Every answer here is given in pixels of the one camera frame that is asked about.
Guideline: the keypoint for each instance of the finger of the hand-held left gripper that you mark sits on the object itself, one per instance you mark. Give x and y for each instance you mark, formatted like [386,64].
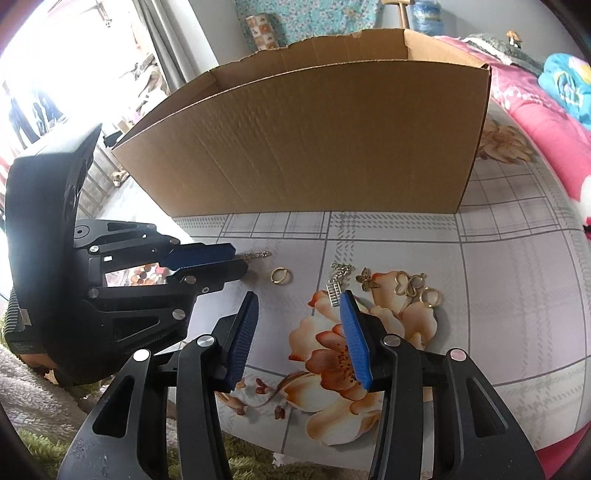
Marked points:
[217,277]
[198,256]

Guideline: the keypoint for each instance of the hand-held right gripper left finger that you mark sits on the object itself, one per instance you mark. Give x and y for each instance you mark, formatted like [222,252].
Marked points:
[240,346]

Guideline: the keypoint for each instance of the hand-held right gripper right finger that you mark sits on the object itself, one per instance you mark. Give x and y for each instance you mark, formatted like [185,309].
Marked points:
[355,341]

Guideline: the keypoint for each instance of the gold outline butterfly brooch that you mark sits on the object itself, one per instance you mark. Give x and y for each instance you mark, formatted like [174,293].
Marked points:
[418,279]

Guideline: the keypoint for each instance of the brown cardboard box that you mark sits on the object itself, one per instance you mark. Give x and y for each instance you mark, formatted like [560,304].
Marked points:
[300,138]

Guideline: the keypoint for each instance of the beige sandals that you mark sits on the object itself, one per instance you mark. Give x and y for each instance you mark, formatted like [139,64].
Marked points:
[117,179]

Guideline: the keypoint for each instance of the white green shaggy rug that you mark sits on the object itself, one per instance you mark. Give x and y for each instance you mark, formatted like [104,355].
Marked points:
[27,392]

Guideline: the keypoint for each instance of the floral tablecloth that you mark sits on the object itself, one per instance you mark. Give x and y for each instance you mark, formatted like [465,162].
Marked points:
[508,300]

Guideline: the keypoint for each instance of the grey curtain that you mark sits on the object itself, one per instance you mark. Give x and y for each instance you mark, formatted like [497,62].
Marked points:
[180,46]

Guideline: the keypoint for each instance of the patterned paper roll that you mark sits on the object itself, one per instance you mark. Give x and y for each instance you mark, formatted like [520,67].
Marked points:
[261,32]

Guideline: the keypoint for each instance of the pink floral quilt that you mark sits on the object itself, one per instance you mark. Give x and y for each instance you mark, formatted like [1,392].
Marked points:
[545,124]

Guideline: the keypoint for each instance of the wooden stool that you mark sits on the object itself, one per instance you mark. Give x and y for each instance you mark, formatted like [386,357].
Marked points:
[403,16]

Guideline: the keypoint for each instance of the grey patterned cloth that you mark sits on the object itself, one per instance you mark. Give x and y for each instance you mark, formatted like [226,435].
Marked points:
[508,57]

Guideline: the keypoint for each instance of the blue water jug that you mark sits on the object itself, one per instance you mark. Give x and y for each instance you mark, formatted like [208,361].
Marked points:
[427,16]

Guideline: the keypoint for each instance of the blue cartoon blanket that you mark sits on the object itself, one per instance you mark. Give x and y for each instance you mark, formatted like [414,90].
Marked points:
[568,83]

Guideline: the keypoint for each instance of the small figurine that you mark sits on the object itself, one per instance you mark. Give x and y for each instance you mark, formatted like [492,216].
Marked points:
[513,39]

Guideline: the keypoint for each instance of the turquoise floral wall cloth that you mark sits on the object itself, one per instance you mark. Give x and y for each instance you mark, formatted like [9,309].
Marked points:
[314,18]

